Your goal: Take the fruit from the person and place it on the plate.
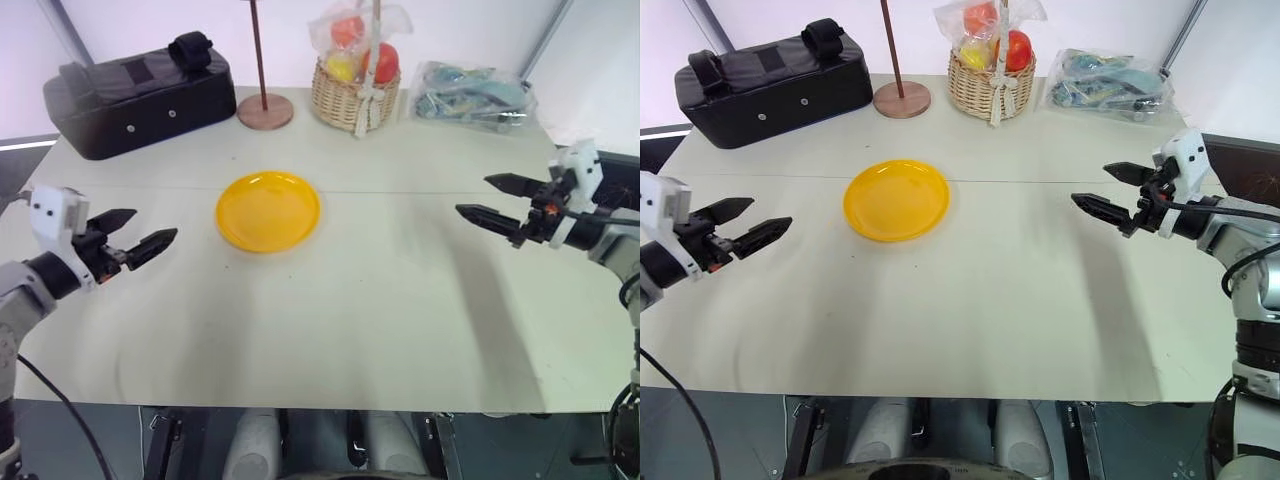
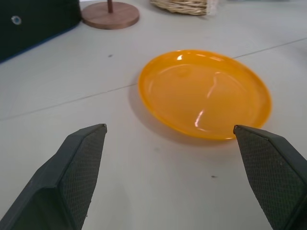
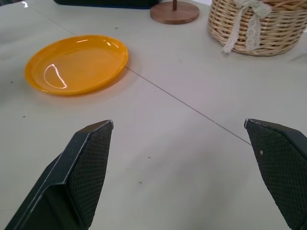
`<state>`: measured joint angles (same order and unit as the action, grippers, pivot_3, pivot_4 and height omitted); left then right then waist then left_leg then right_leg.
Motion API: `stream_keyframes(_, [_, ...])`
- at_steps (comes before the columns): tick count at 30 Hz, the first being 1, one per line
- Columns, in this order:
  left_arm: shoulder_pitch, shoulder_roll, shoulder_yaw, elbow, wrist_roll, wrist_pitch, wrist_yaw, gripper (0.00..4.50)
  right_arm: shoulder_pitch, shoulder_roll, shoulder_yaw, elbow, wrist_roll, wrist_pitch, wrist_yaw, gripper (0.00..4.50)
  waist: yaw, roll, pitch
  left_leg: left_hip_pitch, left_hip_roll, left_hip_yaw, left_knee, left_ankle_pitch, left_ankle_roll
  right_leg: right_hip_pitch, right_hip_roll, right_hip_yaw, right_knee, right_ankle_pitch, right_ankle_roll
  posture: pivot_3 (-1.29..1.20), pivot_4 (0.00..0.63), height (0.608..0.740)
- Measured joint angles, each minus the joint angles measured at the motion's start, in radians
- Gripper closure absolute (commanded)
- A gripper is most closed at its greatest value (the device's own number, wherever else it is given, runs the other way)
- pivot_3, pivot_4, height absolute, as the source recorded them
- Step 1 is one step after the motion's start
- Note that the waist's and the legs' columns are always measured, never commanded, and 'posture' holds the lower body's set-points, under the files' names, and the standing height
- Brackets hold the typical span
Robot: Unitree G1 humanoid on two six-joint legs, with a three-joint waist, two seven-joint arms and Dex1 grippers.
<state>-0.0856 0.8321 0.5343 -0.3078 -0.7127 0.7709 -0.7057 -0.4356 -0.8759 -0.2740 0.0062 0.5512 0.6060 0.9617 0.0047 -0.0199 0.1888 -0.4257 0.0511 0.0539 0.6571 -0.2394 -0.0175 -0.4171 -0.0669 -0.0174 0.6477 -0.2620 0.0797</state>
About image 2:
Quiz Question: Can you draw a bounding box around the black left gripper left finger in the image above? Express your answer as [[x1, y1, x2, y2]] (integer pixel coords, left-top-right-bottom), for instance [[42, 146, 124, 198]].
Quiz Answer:
[[0, 123, 107, 230]]

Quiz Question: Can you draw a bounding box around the orange plastic plate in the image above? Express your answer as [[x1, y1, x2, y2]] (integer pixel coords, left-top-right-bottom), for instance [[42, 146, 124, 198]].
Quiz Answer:
[[138, 49, 272, 140]]

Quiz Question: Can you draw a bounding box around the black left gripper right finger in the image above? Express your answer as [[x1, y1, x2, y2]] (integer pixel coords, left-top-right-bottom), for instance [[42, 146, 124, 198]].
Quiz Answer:
[[233, 124, 307, 230]]

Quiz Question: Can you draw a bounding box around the round wooden stand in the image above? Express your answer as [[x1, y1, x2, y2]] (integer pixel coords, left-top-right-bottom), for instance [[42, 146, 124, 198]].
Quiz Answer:
[[81, 0, 140, 30]]

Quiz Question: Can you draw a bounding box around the black case with blue trim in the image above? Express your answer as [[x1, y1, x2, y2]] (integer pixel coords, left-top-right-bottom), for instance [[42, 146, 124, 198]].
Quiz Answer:
[[0, 0, 83, 64]]

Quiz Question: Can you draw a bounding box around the woven wicker basket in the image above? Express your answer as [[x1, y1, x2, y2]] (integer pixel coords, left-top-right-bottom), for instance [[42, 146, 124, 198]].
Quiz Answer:
[[150, 0, 208, 16]]

